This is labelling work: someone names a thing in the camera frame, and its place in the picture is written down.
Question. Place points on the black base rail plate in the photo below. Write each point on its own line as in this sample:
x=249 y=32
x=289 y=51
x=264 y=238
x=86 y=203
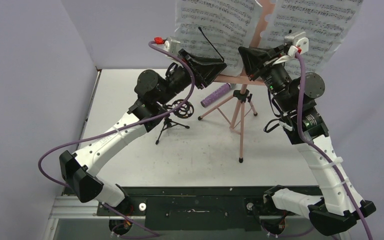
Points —
x=215 y=208

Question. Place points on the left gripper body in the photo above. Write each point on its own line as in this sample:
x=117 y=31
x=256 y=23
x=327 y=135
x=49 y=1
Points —
x=197 y=78

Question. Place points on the purple glitter microphone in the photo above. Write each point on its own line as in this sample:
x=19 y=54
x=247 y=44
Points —
x=217 y=94

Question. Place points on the pink music stand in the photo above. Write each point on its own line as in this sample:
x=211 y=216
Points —
x=243 y=107

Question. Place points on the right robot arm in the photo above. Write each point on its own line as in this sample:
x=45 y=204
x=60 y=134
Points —
x=294 y=91

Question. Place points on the sheet music page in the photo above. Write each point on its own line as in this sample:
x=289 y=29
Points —
x=216 y=28
x=325 y=22

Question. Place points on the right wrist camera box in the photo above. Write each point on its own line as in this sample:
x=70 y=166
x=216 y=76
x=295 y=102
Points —
x=296 y=42

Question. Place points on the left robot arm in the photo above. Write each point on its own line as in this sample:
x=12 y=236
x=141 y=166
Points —
x=80 y=168

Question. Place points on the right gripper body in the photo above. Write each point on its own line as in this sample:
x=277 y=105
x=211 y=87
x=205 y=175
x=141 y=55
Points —
x=265 y=64

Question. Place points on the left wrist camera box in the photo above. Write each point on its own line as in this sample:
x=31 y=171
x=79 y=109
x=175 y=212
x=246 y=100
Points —
x=170 y=44

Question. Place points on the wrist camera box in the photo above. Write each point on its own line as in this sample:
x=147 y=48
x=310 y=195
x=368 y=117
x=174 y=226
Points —
x=170 y=44
x=296 y=42

